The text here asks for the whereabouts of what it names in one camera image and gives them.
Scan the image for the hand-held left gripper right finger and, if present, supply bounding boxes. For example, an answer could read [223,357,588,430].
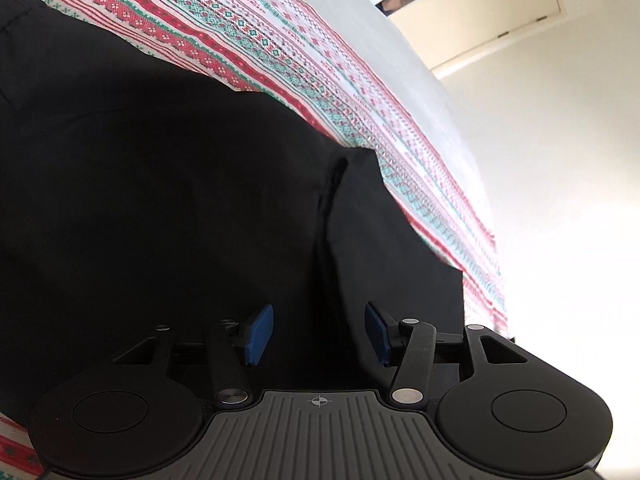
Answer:
[364,301,531,405]

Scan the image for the red green patterned blanket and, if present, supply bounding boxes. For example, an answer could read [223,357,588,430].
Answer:
[0,0,512,480]

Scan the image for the cream door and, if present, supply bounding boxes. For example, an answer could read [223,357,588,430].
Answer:
[387,0,568,80]

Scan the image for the black pants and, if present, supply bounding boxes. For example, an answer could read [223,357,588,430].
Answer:
[0,0,467,428]

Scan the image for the bed with grey sheet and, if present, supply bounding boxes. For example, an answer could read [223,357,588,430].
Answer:
[252,0,497,243]

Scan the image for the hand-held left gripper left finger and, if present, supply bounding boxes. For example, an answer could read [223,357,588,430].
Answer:
[111,304,275,407]

